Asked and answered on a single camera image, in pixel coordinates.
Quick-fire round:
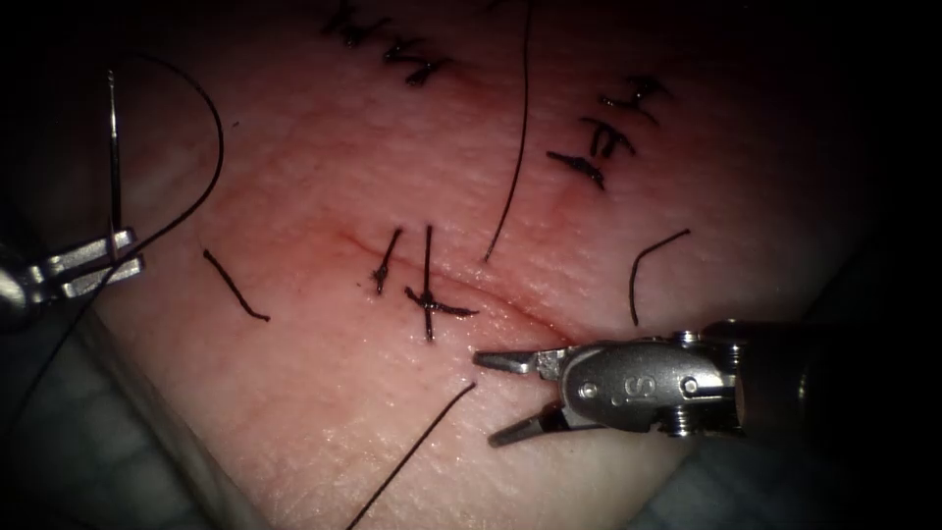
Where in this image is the right arm needle driver jaw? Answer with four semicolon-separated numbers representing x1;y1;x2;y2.
472;346;569;383
487;400;584;449

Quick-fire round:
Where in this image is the tissue pad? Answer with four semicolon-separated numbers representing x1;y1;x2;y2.
43;0;884;530

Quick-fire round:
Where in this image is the left arm needle driver jaw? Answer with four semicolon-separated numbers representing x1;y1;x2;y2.
61;254;146;300
34;228;139;279

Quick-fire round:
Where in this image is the right arm needle driver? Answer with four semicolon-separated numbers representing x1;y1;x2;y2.
548;330;745;440

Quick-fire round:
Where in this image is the black thread piece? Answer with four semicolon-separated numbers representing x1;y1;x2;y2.
202;248;272;323
343;380;478;530
627;227;693;328
482;0;535;264

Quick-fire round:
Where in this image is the curved steel needle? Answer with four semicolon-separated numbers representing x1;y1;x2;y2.
105;69;124;263

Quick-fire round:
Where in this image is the left arm needle driver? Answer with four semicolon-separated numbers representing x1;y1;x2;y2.
0;244;69;331

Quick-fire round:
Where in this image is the black stitching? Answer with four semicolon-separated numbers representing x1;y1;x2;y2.
546;73;672;191
320;0;454;88
370;224;480;344

